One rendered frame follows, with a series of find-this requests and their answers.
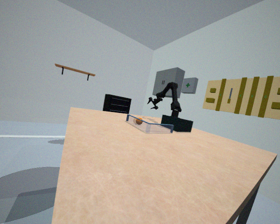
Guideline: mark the low clear corner walls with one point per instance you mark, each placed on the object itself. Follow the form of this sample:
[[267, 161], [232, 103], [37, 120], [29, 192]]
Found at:
[[149, 128]]

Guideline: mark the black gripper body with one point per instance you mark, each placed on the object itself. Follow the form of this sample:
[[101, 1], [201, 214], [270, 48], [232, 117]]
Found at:
[[154, 102]]

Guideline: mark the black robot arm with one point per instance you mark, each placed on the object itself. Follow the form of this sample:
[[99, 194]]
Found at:
[[175, 106]]

